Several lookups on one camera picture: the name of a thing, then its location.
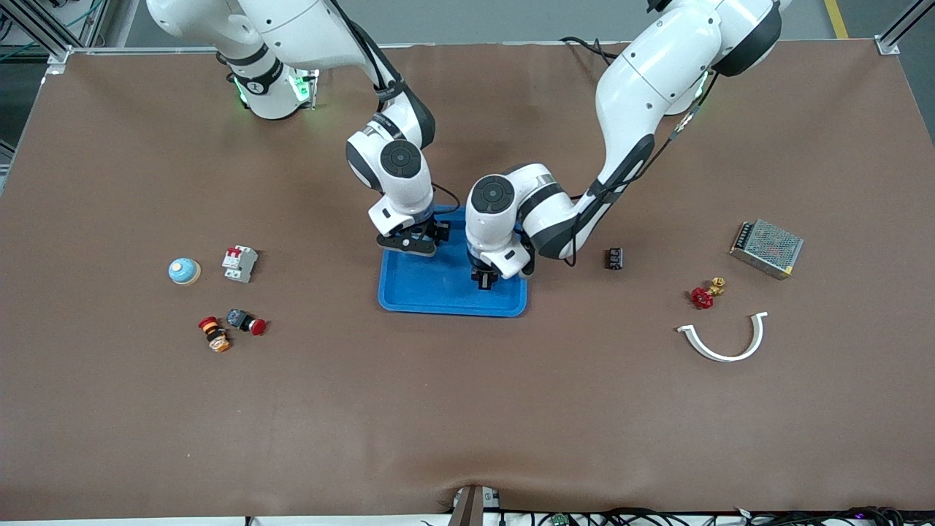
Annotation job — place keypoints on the light blue call bell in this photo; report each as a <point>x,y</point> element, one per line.
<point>184,271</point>

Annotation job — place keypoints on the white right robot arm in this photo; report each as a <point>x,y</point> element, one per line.
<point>292,29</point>

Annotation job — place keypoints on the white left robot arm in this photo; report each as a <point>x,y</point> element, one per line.
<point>657,66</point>

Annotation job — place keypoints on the blue plastic tray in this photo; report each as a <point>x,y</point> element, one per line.
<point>438,292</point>

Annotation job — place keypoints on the white red circuit breaker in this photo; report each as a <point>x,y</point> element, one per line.
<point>239,264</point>

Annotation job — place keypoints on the red button black blue body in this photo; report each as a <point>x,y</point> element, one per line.
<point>237,318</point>

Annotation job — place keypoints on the red button orange yellow body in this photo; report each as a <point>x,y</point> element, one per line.
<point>216,337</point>

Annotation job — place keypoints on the white curved plastic clamp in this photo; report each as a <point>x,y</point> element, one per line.
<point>723,357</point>

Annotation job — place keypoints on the metal mesh power supply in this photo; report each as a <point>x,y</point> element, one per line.
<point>767,248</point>

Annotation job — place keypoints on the grey metal bracket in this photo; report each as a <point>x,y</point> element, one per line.
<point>471,508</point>

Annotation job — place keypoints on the aluminium frame post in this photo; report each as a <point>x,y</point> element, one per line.
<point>57,58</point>
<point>887,45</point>

